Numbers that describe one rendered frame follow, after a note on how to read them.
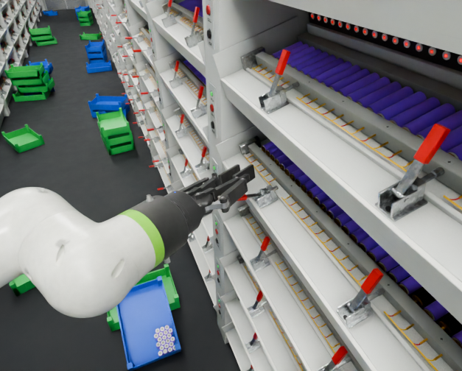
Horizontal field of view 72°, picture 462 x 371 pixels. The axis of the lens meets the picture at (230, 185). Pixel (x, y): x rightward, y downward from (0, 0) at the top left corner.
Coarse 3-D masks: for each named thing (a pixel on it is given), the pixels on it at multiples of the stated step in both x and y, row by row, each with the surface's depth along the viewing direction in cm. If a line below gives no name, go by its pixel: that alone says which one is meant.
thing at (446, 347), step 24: (288, 192) 63; (312, 216) 56; (336, 240) 51; (360, 264) 47; (384, 288) 44; (384, 312) 43; (408, 312) 41; (432, 336) 38; (432, 360) 38; (456, 360) 36
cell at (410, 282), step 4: (404, 280) 44; (408, 280) 44; (412, 280) 44; (400, 284) 45; (404, 284) 44; (408, 284) 43; (412, 284) 43; (416, 284) 43; (408, 288) 43; (412, 288) 43; (416, 288) 43; (408, 292) 44; (412, 292) 43
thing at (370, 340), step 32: (256, 128) 75; (224, 160) 77; (256, 160) 74; (288, 224) 59; (288, 256) 55; (320, 256) 52; (320, 288) 49; (352, 288) 47; (352, 352) 44; (384, 352) 40; (416, 352) 40
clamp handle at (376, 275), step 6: (372, 270) 40; (378, 270) 40; (372, 276) 40; (378, 276) 40; (366, 282) 41; (372, 282) 40; (378, 282) 40; (366, 288) 41; (372, 288) 41; (360, 294) 42; (366, 294) 41; (354, 300) 43; (360, 300) 42; (354, 306) 43; (360, 306) 43
